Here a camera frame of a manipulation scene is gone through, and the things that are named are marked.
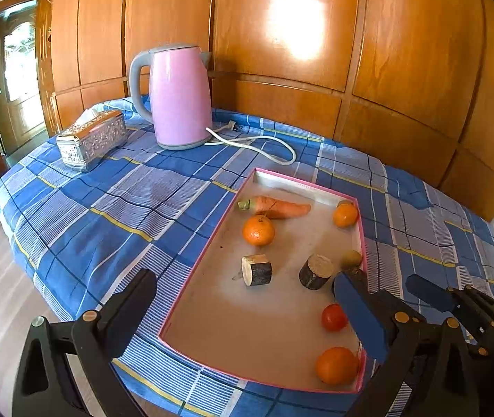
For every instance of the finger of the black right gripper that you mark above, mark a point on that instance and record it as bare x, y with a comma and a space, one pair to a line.
474, 310

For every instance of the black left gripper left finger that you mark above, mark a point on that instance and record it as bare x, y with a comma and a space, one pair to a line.
45, 385

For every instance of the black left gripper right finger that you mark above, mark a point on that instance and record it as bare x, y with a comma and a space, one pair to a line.
431, 359

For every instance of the large orange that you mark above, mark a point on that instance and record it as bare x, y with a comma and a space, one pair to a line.
337, 366

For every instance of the red tomato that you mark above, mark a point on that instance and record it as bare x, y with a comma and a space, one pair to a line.
333, 318

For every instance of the small orange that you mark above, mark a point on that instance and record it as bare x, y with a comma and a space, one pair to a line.
345, 215

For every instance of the blue plaid tablecloth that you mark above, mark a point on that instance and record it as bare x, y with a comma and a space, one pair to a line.
81, 236

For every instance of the wood log piece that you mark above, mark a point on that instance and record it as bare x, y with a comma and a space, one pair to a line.
316, 271
255, 270

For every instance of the pink rimmed tray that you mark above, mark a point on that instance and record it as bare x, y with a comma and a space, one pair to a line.
270, 334

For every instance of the orange in tray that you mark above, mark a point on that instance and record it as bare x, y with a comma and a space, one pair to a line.
258, 231

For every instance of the carrot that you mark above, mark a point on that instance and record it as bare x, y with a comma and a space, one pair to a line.
273, 208

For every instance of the silver tissue box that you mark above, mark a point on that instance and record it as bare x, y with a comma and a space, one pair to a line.
91, 137

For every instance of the pink electric kettle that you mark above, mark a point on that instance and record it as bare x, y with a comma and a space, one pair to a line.
169, 87

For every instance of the wooden door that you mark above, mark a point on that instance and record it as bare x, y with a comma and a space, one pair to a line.
24, 119

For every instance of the wooden wall panelling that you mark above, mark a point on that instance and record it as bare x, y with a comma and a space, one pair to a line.
408, 81

